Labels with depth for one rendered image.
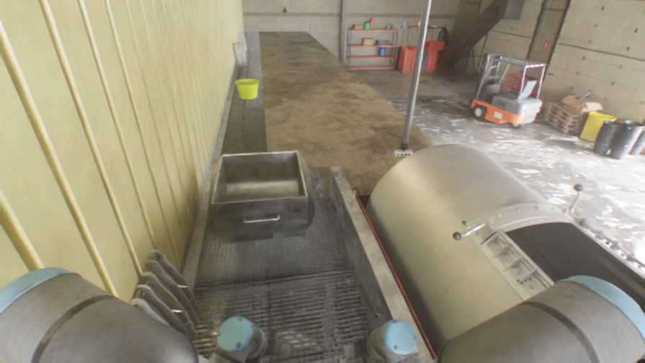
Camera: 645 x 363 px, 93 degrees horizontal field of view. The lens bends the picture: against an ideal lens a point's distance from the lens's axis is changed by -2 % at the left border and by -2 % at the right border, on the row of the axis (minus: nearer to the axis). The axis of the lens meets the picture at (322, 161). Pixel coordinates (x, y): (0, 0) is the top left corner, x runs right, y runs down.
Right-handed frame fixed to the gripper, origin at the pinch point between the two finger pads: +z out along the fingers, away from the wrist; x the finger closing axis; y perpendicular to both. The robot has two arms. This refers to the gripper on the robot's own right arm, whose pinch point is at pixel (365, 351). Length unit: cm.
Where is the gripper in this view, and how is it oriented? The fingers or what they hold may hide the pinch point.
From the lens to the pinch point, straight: 131.8
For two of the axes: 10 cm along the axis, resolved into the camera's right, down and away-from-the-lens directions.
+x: 9.8, 0.4, 2.1
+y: 0.9, 7.9, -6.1
